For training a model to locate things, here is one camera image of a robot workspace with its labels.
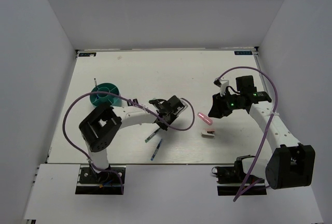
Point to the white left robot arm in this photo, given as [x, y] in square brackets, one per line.
[99, 128]

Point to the blue clear pen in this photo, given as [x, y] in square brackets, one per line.
[156, 150]

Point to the green clear pen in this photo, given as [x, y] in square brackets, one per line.
[152, 135]

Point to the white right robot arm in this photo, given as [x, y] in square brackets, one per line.
[291, 164]

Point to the left corner label sticker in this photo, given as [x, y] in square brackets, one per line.
[87, 54]

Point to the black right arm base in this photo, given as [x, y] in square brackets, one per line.
[236, 177]

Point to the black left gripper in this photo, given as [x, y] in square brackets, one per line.
[162, 125]

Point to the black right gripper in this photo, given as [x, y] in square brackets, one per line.
[218, 108]

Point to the teal round divided organizer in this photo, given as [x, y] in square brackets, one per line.
[97, 99]

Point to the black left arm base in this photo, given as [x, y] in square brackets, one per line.
[90, 182]

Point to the right corner label sticker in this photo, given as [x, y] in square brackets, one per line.
[243, 53]

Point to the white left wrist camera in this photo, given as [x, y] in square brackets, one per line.
[182, 107]

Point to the corner label sticker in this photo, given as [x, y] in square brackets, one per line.
[243, 53]
[87, 54]

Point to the pink translucent eraser case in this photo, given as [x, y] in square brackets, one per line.
[205, 118]

